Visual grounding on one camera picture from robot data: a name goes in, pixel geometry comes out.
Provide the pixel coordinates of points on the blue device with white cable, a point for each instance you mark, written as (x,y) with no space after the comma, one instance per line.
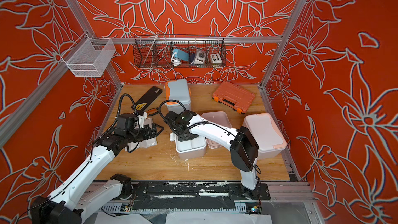
(179,56)

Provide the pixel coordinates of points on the aluminium frame post right rear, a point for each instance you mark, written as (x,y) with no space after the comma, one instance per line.
(297,9)

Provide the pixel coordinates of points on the aluminium left side rail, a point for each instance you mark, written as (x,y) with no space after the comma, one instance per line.
(19,116)

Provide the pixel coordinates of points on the orange plastic tool case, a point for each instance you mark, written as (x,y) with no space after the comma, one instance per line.
(234,96)

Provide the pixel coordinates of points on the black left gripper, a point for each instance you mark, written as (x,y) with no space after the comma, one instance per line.
(148,130)

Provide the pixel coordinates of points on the white wire mesh basket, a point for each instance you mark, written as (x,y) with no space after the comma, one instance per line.
(87,59)

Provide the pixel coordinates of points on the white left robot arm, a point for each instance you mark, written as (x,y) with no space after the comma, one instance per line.
(65,205)

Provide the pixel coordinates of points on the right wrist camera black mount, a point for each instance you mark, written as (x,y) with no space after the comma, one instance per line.
(179,122)

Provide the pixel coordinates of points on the black tool case yellow label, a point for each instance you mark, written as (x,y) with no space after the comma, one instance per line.
(147,99)

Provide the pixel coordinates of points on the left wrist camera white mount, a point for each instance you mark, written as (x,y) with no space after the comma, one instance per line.
(140,117)

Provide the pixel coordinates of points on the grey first aid box orange handle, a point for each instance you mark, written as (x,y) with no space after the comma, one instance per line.
(178,90)

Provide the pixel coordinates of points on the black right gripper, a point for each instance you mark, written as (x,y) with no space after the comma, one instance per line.
(179,137)

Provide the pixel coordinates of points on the white round-dial device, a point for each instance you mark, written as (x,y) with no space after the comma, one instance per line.
(199,58)

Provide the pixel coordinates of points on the aluminium frame post left rear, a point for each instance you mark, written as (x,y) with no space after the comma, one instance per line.
(89,34)

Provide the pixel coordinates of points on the orange black pliers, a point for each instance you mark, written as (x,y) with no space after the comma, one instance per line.
(153,112)

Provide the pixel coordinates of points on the beige button box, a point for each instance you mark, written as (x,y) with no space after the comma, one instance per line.
(215,60)

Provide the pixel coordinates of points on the black wire wall basket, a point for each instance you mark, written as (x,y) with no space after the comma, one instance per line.
(156,51)

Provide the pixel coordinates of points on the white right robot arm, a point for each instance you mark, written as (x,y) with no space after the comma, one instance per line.
(241,144)

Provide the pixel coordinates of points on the aluminium frame post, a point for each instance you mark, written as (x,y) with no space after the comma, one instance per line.
(89,34)
(297,9)

